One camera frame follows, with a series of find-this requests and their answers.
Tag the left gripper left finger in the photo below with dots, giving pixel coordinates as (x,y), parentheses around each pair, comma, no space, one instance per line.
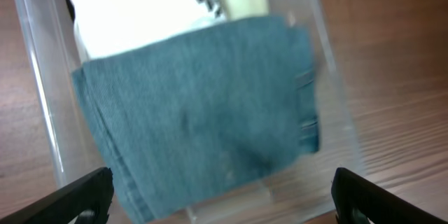
(86,200)

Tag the clear plastic storage container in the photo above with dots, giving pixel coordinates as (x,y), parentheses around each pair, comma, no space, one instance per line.
(295,195)

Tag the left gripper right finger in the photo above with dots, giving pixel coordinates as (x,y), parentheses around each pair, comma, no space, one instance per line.
(359,201)

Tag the white printed shirt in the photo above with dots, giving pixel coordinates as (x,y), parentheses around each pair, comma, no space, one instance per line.
(104,28)

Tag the blue denim jeans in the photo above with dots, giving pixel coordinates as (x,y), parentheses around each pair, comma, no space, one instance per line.
(187,119)

